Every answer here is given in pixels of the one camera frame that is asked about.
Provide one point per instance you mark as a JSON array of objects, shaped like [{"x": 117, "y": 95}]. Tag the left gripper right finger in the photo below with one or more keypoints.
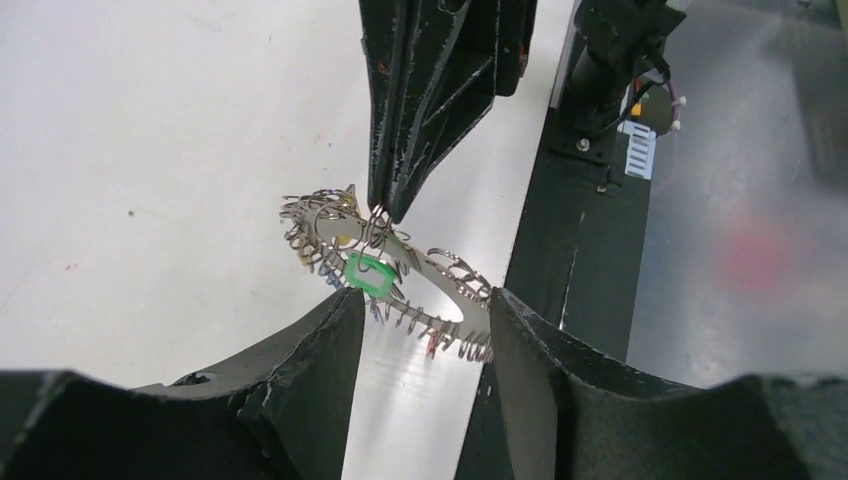
[{"x": 572, "y": 412}]

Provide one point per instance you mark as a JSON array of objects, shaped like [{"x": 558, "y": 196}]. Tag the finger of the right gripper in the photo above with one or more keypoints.
[
  {"x": 457, "y": 57},
  {"x": 387, "y": 34}
]

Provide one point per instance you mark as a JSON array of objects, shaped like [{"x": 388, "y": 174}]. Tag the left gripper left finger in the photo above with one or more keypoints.
[{"x": 280, "y": 409}]

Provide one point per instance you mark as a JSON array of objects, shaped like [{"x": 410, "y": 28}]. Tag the metal disc keyring holder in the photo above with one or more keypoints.
[{"x": 465, "y": 287}]

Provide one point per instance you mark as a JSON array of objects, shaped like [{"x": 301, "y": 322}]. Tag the key with green tag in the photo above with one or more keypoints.
[{"x": 369, "y": 273}]

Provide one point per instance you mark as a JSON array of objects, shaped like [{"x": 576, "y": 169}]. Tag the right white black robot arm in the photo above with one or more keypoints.
[{"x": 613, "y": 43}]

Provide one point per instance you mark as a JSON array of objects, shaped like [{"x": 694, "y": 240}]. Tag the blue tag on keyring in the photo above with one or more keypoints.
[{"x": 330, "y": 276}]

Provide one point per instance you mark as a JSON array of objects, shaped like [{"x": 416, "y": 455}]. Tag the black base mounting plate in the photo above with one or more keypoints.
[{"x": 578, "y": 248}]

